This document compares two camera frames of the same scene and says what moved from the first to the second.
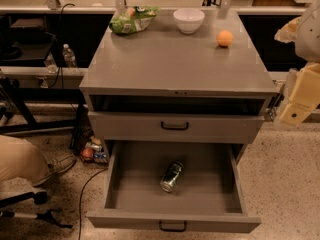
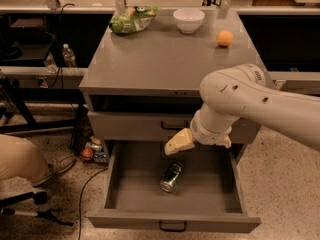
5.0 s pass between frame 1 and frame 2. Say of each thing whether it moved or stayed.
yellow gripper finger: moved
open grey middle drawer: stayed
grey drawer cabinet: stayed
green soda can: stayed
